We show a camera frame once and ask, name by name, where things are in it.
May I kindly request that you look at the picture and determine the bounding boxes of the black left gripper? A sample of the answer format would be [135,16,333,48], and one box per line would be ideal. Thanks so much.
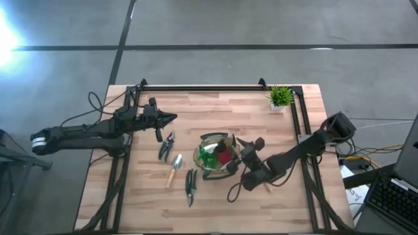
[132,97,178,143]

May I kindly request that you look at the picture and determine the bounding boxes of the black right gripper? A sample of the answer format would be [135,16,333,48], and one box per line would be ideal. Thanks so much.
[230,133,263,172]

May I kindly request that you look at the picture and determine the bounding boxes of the red gardening glove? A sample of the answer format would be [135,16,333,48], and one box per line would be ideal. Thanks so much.
[216,148,233,166]

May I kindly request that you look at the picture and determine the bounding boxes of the beige gardening bag green trim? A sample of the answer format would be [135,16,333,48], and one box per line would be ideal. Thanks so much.
[192,131,243,181]

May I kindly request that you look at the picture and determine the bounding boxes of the green and white spray bottle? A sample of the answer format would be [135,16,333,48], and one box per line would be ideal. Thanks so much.
[198,142,220,170]

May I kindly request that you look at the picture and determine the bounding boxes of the metal trowel wooden handle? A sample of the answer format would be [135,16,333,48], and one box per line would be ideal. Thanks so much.
[165,153,184,189]

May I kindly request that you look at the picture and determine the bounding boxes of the green plant in white pot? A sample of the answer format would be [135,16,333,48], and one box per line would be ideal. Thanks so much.
[266,85,295,112]

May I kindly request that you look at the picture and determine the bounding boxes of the black-bladed green pruning shears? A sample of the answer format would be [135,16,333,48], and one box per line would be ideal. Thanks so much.
[184,168,199,208]

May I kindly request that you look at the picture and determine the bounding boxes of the white paper sheet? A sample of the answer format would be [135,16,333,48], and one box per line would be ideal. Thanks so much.
[339,164,370,218]

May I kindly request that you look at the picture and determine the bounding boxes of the black tripod stand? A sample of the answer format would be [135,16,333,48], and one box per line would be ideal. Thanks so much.
[0,129,53,171]

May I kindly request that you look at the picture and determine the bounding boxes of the black laptop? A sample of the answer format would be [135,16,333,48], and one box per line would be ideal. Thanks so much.
[364,112,418,233]

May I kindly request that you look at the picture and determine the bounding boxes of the black aluminium table frame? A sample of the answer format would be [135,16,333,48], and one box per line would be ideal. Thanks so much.
[80,83,355,234]

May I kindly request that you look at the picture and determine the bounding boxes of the yellow cable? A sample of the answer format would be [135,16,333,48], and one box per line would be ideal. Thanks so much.
[344,143,405,161]

